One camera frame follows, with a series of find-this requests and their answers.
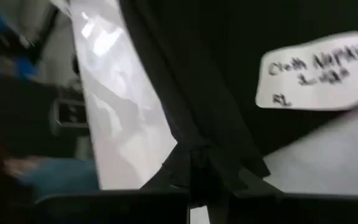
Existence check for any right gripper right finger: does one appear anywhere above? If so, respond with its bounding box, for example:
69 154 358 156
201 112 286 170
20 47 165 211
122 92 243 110
228 192 358 224

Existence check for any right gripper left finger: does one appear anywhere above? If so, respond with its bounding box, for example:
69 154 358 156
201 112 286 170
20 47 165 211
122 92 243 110
34 190 190 224

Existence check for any white handwritten towel label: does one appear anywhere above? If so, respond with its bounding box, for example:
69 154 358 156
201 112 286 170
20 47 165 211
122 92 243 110
255 30 358 112

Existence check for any black towel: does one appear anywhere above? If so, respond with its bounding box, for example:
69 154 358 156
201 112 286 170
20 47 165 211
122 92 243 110
118 0 358 224

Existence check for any person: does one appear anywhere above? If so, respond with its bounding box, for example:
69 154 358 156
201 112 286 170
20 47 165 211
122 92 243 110
0 132 101 200

